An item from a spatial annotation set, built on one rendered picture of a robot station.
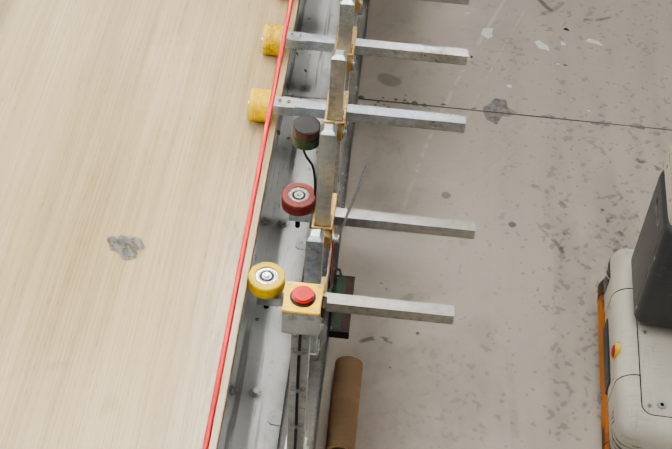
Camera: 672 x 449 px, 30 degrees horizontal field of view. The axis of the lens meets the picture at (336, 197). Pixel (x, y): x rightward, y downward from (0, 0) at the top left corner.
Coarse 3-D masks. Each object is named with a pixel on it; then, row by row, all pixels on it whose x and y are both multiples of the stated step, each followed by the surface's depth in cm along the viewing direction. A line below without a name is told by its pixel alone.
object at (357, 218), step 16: (336, 208) 293; (336, 224) 293; (352, 224) 293; (368, 224) 292; (384, 224) 292; (400, 224) 291; (416, 224) 291; (432, 224) 291; (448, 224) 291; (464, 224) 291
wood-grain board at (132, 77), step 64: (0, 0) 333; (64, 0) 334; (128, 0) 336; (192, 0) 337; (256, 0) 338; (0, 64) 315; (64, 64) 317; (128, 64) 318; (192, 64) 319; (256, 64) 320; (0, 128) 300; (64, 128) 301; (128, 128) 302; (192, 128) 303; (256, 128) 304; (0, 192) 286; (64, 192) 287; (128, 192) 288; (192, 192) 289; (0, 256) 273; (64, 256) 274; (192, 256) 275; (0, 320) 261; (64, 320) 262; (128, 320) 263; (192, 320) 263; (0, 384) 250; (64, 384) 251; (128, 384) 252; (192, 384) 252; (0, 448) 240; (64, 448) 241; (128, 448) 242; (192, 448) 242
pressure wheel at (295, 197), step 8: (296, 184) 291; (304, 184) 291; (288, 192) 289; (296, 192) 289; (304, 192) 290; (312, 192) 290; (288, 200) 287; (296, 200) 288; (304, 200) 288; (312, 200) 288; (288, 208) 288; (296, 208) 287; (304, 208) 287; (312, 208) 289; (296, 224) 296
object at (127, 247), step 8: (112, 240) 276; (120, 240) 276; (128, 240) 276; (136, 240) 276; (112, 248) 275; (120, 248) 275; (128, 248) 273; (136, 248) 276; (144, 248) 276; (120, 256) 274; (128, 256) 274; (136, 256) 274
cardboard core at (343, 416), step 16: (336, 368) 359; (352, 368) 357; (336, 384) 355; (352, 384) 354; (336, 400) 350; (352, 400) 350; (336, 416) 346; (352, 416) 347; (336, 432) 343; (352, 432) 344; (336, 448) 347; (352, 448) 341
